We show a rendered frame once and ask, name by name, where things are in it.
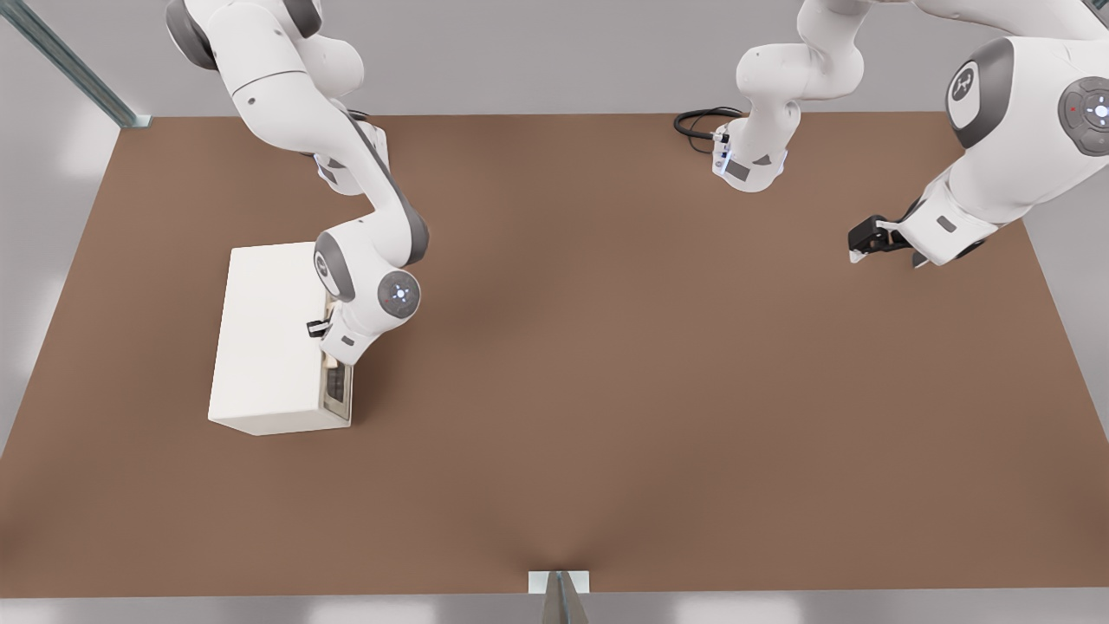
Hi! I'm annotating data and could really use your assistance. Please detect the oven door with pale handle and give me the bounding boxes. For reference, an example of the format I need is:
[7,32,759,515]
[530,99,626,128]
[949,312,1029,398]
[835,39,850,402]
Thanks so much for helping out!
[321,293,355,426]

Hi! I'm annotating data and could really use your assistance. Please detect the white oven body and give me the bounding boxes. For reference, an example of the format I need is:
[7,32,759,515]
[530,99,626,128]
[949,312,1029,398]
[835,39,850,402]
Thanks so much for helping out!
[208,241,353,436]

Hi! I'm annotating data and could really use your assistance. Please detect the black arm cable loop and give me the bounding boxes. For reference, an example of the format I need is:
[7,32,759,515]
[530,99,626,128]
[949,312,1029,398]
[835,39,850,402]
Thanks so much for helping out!
[673,107,748,156]

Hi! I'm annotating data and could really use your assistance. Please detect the silver frame post with foot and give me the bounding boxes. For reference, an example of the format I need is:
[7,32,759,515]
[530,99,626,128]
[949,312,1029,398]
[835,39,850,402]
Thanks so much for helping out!
[528,569,592,624]

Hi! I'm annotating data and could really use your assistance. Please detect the slanted silver frame post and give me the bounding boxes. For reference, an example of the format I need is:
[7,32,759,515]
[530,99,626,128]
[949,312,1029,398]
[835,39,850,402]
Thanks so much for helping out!
[0,0,153,130]

